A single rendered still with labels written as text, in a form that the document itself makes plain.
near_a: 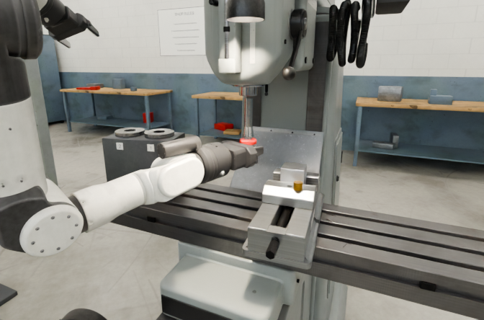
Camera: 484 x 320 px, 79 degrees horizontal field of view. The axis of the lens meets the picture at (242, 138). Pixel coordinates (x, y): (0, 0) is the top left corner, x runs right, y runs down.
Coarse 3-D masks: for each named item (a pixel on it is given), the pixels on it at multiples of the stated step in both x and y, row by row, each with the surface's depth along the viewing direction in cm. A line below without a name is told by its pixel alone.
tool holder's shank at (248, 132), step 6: (246, 102) 76; (252, 102) 76; (246, 108) 76; (252, 108) 77; (246, 114) 77; (252, 114) 77; (246, 120) 77; (252, 120) 78; (246, 126) 77; (252, 126) 78; (246, 132) 78; (252, 132) 78; (246, 138) 78
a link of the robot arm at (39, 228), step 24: (0, 120) 33; (24, 120) 36; (0, 144) 34; (24, 144) 36; (0, 168) 35; (24, 168) 37; (0, 192) 36; (24, 192) 38; (0, 216) 36; (24, 216) 38; (48, 216) 39; (72, 216) 42; (0, 240) 37; (24, 240) 38; (48, 240) 40; (72, 240) 43
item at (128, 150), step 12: (120, 132) 89; (132, 132) 89; (144, 132) 89; (156, 132) 92; (168, 132) 89; (108, 144) 88; (120, 144) 87; (132, 144) 86; (144, 144) 85; (156, 144) 85; (108, 156) 89; (120, 156) 88; (132, 156) 87; (144, 156) 86; (156, 156) 86; (108, 168) 90; (120, 168) 89; (132, 168) 88; (144, 168) 87; (108, 180) 91
